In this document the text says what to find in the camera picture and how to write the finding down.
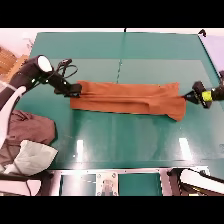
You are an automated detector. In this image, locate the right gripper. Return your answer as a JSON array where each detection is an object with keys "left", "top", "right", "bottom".
[{"left": 191, "top": 80, "right": 213, "bottom": 110}]

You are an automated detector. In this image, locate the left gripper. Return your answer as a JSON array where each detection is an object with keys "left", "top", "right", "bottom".
[{"left": 61, "top": 82, "right": 83, "bottom": 99}]

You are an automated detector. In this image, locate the orange-brown garment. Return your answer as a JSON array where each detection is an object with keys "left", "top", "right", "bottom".
[{"left": 69, "top": 80, "right": 188, "bottom": 123}]

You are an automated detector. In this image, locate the brown garment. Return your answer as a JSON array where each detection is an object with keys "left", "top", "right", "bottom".
[{"left": 0, "top": 109, "right": 57, "bottom": 168}]

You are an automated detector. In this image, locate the pale grey-green garment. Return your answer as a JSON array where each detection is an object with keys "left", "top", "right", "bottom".
[{"left": 2, "top": 139, "right": 59, "bottom": 177}]

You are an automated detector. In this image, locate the black cable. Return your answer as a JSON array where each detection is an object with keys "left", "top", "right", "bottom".
[{"left": 55, "top": 63, "right": 80, "bottom": 82}]

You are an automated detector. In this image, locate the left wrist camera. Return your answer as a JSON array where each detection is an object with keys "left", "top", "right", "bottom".
[{"left": 57, "top": 58, "right": 74, "bottom": 72}]

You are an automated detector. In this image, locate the silver frame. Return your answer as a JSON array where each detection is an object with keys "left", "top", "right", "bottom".
[{"left": 47, "top": 167, "right": 214, "bottom": 197}]

